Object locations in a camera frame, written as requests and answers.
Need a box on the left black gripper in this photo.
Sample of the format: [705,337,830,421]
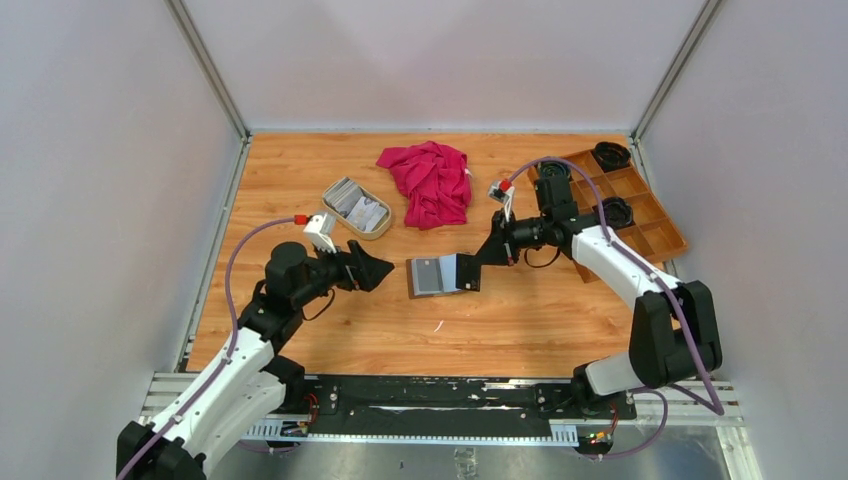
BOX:
[293,236,393,309]

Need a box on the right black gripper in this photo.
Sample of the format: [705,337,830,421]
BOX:
[472,208,553,267]

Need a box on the black credit card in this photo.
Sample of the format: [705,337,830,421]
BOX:
[410,257,443,297]
[455,253,482,292]

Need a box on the brown leather card holder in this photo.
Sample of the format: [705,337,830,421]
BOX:
[406,254,461,299]

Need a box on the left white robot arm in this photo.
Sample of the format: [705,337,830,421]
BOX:
[116,240,395,479]

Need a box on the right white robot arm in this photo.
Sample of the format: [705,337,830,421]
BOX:
[469,176,724,418]

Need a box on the beige card tray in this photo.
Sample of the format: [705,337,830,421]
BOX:
[321,175,393,241]

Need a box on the stack of credit cards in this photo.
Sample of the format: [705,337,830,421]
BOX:
[324,176,390,233]

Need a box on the crumpled pink cloth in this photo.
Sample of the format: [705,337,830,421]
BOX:
[376,141,472,230]

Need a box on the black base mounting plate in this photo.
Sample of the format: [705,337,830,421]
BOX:
[271,375,636,439]

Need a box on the brown wooden compartment tray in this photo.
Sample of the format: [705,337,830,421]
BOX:
[527,142,688,264]

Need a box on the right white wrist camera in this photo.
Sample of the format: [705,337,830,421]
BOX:
[487,179,515,224]

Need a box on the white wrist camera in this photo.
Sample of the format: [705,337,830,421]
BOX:
[487,179,515,224]
[293,211,337,254]

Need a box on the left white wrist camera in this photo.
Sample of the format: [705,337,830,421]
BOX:
[293,211,337,254]

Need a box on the black coiled cable middle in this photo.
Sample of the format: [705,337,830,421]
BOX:
[594,195,635,231]

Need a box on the black coiled cable back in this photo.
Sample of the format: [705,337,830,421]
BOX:
[591,140,633,173]

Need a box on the aluminium frame rail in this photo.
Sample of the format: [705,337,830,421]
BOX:
[139,370,747,446]

